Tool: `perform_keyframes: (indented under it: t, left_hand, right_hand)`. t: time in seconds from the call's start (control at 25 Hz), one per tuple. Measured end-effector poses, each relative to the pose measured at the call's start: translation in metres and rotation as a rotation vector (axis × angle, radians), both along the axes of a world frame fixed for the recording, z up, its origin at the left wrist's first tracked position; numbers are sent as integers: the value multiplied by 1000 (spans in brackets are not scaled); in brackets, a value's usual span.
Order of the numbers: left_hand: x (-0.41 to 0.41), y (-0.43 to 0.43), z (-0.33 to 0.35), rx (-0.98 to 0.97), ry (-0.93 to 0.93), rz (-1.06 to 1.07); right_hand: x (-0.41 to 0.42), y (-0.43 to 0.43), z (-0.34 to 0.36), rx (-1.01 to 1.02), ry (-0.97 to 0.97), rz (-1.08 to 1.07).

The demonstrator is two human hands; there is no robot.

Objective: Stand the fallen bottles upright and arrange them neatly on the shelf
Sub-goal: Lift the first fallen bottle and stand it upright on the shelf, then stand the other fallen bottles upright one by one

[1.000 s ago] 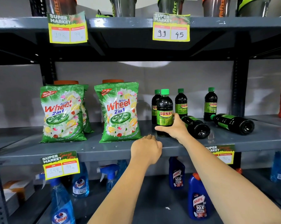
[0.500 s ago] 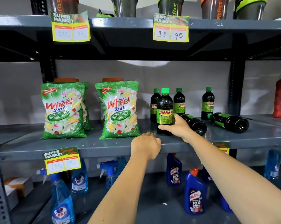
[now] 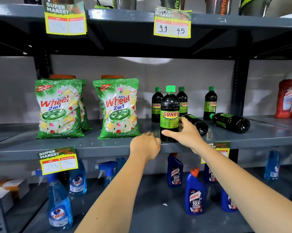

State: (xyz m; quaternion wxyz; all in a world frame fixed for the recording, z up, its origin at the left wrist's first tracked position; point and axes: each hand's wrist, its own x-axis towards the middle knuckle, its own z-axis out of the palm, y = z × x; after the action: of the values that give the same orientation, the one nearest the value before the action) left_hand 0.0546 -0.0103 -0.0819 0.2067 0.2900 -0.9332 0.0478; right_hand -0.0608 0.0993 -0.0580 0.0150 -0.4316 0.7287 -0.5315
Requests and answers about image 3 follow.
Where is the white cardboard box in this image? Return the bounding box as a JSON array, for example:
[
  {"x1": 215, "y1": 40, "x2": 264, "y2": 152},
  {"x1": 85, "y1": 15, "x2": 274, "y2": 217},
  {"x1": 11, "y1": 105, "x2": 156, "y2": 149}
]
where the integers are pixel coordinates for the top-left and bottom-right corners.
[{"x1": 0, "y1": 188, "x2": 14, "y2": 214}]

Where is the blue glass cleaner spray bottle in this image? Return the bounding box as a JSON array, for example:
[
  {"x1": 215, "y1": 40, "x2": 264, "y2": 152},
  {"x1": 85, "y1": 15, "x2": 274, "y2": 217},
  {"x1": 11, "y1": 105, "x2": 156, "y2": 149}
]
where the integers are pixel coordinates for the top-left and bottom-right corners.
[
  {"x1": 31, "y1": 168, "x2": 74, "y2": 231},
  {"x1": 264, "y1": 150, "x2": 281, "y2": 181},
  {"x1": 69, "y1": 159, "x2": 87, "y2": 196},
  {"x1": 95, "y1": 161, "x2": 119, "y2": 189}
]

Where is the brown cardboard box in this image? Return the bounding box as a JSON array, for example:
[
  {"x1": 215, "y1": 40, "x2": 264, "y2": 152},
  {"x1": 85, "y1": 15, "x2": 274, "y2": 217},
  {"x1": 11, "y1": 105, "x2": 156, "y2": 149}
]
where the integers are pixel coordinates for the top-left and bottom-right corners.
[{"x1": 0, "y1": 178, "x2": 30, "y2": 201}]

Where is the yellow green price tag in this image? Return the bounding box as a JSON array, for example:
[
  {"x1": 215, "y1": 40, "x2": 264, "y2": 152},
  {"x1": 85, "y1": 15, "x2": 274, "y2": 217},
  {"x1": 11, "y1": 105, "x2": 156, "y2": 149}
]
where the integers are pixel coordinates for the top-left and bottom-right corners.
[
  {"x1": 37, "y1": 146, "x2": 79, "y2": 176},
  {"x1": 153, "y1": 6, "x2": 192, "y2": 39},
  {"x1": 44, "y1": 1, "x2": 88, "y2": 36},
  {"x1": 201, "y1": 141, "x2": 231, "y2": 164}
]

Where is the person's left hand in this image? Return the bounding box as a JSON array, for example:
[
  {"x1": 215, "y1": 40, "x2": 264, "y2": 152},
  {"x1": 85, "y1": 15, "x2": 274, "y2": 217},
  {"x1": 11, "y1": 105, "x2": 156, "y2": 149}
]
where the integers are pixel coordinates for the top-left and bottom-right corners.
[{"x1": 130, "y1": 131, "x2": 162, "y2": 161}]

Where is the green detergent powder packet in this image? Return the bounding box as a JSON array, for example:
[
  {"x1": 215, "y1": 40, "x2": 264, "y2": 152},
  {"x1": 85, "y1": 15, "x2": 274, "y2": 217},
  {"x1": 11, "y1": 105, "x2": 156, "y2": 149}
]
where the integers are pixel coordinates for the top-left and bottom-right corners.
[
  {"x1": 93, "y1": 78, "x2": 140, "y2": 140},
  {"x1": 35, "y1": 79, "x2": 85, "y2": 139}
]

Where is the dark green-capped cleaner bottle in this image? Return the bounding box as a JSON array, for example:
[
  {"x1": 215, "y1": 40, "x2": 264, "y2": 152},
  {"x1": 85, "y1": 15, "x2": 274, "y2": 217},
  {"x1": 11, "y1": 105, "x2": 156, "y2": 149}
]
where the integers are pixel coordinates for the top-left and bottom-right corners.
[{"x1": 160, "y1": 85, "x2": 180, "y2": 143}]

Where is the person's left forearm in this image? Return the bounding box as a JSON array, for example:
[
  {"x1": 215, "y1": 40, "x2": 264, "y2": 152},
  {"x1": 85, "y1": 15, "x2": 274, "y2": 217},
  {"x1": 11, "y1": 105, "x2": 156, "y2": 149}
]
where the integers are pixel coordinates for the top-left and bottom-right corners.
[{"x1": 74, "y1": 152, "x2": 159, "y2": 233}]

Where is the blue toilet cleaner bottle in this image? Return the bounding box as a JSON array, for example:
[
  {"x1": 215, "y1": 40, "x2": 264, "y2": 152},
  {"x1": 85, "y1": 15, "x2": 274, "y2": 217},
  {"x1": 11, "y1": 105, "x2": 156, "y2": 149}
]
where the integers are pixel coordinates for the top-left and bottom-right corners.
[
  {"x1": 184, "y1": 167, "x2": 207, "y2": 215},
  {"x1": 167, "y1": 153, "x2": 184, "y2": 188},
  {"x1": 203, "y1": 163, "x2": 218, "y2": 184},
  {"x1": 220, "y1": 188, "x2": 239, "y2": 213}
]

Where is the grey metal shelving rack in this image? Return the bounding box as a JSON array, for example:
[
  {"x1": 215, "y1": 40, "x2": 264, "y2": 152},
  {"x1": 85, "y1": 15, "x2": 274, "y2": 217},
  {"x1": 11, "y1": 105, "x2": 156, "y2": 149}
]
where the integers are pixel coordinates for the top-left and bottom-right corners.
[{"x1": 0, "y1": 3, "x2": 292, "y2": 233}]

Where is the person's right forearm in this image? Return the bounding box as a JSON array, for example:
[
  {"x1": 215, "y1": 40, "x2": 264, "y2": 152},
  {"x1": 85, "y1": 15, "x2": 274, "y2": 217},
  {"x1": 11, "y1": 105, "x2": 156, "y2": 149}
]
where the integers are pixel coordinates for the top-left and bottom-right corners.
[{"x1": 197, "y1": 143, "x2": 292, "y2": 233}]

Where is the person's right hand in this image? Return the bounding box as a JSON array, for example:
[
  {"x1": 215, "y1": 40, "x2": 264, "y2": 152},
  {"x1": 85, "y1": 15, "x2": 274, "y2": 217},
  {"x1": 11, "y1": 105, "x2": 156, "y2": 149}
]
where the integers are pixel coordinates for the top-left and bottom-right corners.
[{"x1": 161, "y1": 117, "x2": 207, "y2": 155}]

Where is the group of dark cleaner bottles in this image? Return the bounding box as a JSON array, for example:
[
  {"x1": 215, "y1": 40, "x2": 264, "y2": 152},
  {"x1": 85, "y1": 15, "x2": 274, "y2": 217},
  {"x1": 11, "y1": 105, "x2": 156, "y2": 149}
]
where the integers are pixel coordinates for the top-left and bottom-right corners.
[{"x1": 151, "y1": 86, "x2": 251, "y2": 137}]

